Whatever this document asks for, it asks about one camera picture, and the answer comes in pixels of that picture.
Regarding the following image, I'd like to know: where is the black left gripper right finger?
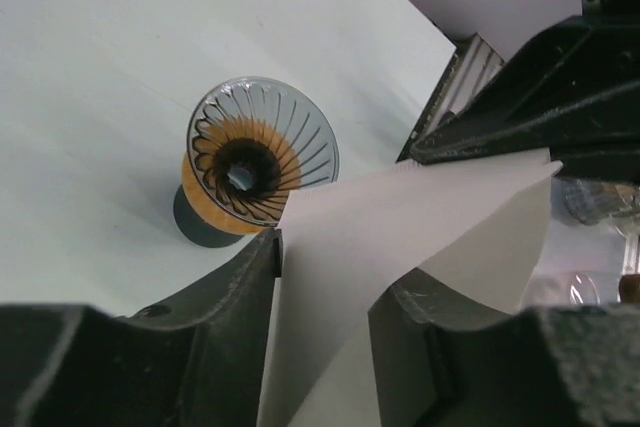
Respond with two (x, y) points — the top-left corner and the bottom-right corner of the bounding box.
(368, 269), (639, 426)

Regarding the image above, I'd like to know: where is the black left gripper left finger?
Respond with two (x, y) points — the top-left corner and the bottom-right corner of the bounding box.
(1, 229), (282, 426)

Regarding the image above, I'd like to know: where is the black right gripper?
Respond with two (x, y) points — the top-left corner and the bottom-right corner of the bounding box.
(409, 0), (639, 182)

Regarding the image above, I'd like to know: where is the white paper coffee filter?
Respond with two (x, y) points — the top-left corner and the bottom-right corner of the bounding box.
(259, 150), (560, 426)

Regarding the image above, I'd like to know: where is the wooden dripper collar ring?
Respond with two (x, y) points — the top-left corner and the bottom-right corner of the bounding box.
(180, 116), (301, 234)

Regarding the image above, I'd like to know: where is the smoked glass dripper cone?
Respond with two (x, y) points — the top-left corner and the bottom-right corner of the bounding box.
(181, 77), (340, 234)

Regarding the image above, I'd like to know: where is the aluminium frame rail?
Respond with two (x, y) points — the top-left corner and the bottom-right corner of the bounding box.
(397, 33), (504, 162)

